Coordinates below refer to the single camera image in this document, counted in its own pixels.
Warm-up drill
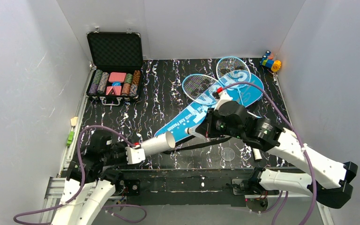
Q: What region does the white feather shuttlecock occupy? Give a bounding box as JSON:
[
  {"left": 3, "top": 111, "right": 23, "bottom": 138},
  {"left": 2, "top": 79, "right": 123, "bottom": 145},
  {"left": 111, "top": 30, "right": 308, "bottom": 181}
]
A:
[{"left": 185, "top": 124, "right": 206, "bottom": 139}]

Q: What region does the clear round tube lid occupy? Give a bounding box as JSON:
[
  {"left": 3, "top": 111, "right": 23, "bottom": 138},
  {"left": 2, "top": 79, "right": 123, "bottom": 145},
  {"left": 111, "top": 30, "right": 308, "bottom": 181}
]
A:
[{"left": 221, "top": 148, "right": 235, "bottom": 162}]

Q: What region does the white shuttlecock tube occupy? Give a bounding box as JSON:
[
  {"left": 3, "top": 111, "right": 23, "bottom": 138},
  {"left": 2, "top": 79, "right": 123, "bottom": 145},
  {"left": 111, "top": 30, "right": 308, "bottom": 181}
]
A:
[{"left": 140, "top": 132, "right": 176, "bottom": 156}]

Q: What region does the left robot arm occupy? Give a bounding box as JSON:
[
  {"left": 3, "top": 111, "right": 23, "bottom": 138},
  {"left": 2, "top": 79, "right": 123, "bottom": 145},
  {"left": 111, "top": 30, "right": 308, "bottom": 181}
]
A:
[{"left": 50, "top": 127, "right": 126, "bottom": 225}]

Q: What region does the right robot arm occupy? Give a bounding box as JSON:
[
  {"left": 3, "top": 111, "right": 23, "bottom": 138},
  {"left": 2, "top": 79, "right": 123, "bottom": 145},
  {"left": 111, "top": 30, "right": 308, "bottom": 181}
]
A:
[{"left": 203, "top": 101, "right": 358, "bottom": 209}]

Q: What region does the left blue badminton racket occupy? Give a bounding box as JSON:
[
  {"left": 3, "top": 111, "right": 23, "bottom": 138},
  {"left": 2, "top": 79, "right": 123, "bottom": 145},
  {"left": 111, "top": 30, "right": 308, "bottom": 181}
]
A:
[{"left": 182, "top": 74, "right": 222, "bottom": 106}]

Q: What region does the blue badminton racket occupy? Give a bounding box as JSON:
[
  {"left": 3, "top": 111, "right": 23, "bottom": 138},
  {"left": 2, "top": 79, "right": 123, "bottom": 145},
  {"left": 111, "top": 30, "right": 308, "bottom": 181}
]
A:
[
  {"left": 182, "top": 74, "right": 222, "bottom": 106},
  {"left": 216, "top": 56, "right": 264, "bottom": 114}
]

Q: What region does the right blue badminton racket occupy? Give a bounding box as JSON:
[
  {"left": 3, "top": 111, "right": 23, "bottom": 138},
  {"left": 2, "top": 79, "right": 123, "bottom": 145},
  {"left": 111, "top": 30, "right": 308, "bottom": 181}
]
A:
[{"left": 216, "top": 56, "right": 264, "bottom": 114}]

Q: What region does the blue racket bag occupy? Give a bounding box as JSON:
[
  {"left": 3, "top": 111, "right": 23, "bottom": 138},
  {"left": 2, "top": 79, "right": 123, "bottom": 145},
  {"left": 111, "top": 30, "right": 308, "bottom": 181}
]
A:
[{"left": 155, "top": 70, "right": 264, "bottom": 143}]

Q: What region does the beige wooden block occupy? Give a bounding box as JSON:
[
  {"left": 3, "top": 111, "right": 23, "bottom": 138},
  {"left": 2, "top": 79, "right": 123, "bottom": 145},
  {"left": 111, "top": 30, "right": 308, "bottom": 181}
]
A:
[{"left": 70, "top": 116, "right": 78, "bottom": 127}]

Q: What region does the colourful toy block train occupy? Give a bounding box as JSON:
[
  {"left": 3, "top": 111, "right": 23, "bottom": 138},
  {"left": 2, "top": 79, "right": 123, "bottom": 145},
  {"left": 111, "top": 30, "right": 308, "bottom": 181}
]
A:
[{"left": 260, "top": 50, "right": 282, "bottom": 72}]

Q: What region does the black poker chip case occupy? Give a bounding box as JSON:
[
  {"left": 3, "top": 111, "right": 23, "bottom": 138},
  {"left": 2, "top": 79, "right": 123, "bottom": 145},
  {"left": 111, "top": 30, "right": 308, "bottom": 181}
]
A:
[{"left": 85, "top": 31, "right": 144, "bottom": 104}]

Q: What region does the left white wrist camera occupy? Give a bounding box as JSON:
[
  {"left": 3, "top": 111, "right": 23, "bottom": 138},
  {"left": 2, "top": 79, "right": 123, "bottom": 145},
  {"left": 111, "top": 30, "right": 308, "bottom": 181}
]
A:
[{"left": 125, "top": 144, "right": 146, "bottom": 165}]

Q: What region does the green clip on rail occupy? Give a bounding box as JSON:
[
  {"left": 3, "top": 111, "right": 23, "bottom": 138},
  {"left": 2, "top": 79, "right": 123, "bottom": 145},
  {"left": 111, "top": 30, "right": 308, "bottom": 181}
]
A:
[{"left": 66, "top": 131, "right": 75, "bottom": 147}]

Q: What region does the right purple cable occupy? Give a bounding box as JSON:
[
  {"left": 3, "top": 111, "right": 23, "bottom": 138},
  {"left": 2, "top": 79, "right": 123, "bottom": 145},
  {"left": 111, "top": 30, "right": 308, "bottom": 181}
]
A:
[{"left": 222, "top": 82, "right": 318, "bottom": 225}]

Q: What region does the purple cable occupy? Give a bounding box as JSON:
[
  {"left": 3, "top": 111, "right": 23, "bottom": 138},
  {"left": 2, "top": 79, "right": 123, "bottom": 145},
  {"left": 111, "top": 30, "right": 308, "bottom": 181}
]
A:
[
  {"left": 13, "top": 125, "right": 147, "bottom": 225},
  {"left": 222, "top": 82, "right": 318, "bottom": 225}
]

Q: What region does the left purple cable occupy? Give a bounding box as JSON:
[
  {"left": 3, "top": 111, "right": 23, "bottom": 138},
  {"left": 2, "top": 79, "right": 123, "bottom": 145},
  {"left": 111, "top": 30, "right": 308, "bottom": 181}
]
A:
[{"left": 13, "top": 125, "right": 147, "bottom": 225}]

